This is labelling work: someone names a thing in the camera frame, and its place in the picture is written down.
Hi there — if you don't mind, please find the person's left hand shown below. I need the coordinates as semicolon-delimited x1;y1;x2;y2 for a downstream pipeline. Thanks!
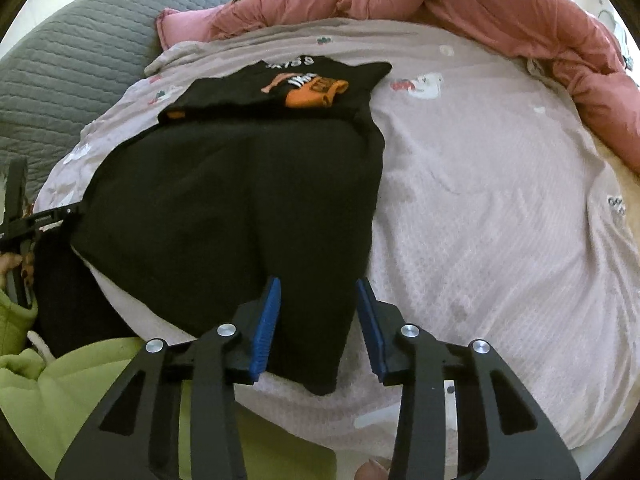
0;252;24;291

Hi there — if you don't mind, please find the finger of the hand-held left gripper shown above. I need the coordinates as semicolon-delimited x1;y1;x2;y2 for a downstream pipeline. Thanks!
34;203;87;231

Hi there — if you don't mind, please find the pink comforter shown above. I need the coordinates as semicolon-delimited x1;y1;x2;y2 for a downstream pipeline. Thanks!
156;0;640;158

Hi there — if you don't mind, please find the grey quilted headboard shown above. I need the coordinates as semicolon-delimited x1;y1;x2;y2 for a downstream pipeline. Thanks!
0;0;273;201

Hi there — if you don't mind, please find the pale pink printed bed sheet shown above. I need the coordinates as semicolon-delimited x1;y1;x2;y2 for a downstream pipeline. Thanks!
32;17;636;456

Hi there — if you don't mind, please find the person's left forearm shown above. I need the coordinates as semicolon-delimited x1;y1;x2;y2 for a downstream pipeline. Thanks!
0;287;40;356

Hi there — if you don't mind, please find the person's right hand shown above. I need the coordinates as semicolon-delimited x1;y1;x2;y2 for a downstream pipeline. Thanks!
355;457;393;480

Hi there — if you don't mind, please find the black sweater with orange cuffs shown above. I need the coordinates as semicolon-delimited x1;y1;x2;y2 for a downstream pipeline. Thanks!
70;55;393;396

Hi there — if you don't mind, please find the white hoodie drawstring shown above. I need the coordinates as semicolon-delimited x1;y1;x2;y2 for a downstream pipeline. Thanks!
27;330;57;362

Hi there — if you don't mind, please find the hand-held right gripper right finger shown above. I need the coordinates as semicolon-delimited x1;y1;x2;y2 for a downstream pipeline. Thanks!
354;276;582;480

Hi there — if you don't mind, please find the green hoodie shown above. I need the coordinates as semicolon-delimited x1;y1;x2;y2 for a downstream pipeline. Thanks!
0;335;338;480

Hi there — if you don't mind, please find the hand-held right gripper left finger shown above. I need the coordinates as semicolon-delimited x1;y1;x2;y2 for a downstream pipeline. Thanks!
55;276;282;480

